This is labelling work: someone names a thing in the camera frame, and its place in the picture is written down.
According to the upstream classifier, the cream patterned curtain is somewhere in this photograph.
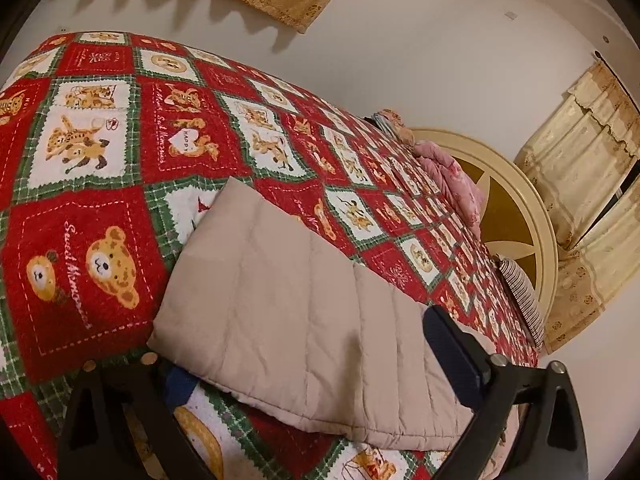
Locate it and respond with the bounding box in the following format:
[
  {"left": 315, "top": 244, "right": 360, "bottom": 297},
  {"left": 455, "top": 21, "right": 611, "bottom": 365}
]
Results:
[{"left": 514, "top": 60, "right": 640, "bottom": 356}]

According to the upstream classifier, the small patterned pillow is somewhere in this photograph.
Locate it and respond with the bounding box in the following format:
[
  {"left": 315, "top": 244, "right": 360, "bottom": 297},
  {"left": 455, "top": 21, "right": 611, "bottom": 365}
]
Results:
[{"left": 372, "top": 108, "right": 416, "bottom": 147}]

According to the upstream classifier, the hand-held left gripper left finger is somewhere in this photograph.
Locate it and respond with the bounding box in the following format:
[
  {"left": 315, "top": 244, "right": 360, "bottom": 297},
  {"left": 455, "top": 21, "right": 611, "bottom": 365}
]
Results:
[{"left": 57, "top": 352, "right": 217, "bottom": 480}]

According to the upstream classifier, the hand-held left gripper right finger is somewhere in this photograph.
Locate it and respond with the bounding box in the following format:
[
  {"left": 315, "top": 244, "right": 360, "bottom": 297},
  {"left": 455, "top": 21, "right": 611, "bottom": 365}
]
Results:
[{"left": 422, "top": 304, "right": 590, "bottom": 480}]

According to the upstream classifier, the beige padded coat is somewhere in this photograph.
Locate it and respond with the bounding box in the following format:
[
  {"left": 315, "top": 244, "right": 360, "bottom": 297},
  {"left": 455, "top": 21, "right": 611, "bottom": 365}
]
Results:
[{"left": 146, "top": 176, "right": 522, "bottom": 462}]

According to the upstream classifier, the striped pillow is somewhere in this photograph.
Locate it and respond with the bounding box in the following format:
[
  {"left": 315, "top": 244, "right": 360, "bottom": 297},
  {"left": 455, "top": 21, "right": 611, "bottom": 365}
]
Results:
[{"left": 495, "top": 256, "right": 546, "bottom": 348}]

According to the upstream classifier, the red bear printed blanket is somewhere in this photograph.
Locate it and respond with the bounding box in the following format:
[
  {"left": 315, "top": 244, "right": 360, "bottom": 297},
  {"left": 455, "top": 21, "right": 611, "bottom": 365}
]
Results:
[{"left": 0, "top": 31, "right": 541, "bottom": 480}]

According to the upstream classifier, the pink quilt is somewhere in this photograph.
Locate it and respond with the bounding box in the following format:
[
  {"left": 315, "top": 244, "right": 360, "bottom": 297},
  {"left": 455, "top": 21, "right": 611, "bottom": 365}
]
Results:
[{"left": 415, "top": 141, "right": 488, "bottom": 241}]

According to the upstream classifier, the round cream and gold headboard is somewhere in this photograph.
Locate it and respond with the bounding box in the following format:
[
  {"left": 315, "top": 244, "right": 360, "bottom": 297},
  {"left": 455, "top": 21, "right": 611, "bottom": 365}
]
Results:
[{"left": 407, "top": 127, "right": 560, "bottom": 332}]

